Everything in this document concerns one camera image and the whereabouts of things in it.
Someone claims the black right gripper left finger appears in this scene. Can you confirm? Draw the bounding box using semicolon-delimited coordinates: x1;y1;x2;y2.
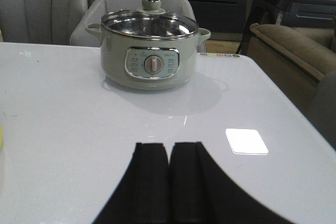
93;143;170;223

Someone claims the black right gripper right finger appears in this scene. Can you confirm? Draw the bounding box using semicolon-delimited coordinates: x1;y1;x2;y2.
170;142;283;223

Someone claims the woven bamboo steamer lid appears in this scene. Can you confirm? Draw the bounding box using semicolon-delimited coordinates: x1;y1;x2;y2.
0;127;4;149

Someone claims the green electric cooking pot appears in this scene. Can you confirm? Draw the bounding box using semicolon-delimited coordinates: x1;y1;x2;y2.
85;23;211;90

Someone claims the beige sofa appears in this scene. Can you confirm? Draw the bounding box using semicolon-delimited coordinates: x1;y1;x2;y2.
245;23;335;113

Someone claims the glass pot lid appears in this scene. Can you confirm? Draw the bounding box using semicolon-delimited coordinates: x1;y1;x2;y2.
101;0;199;40

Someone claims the right grey chair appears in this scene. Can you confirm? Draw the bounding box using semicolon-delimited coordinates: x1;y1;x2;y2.
70;0;196;48

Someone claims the grey chair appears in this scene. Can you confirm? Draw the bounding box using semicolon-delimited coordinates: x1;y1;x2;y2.
70;0;196;48
1;0;88;45

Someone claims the left grey chair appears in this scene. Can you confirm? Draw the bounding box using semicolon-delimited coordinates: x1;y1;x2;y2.
1;0;88;45

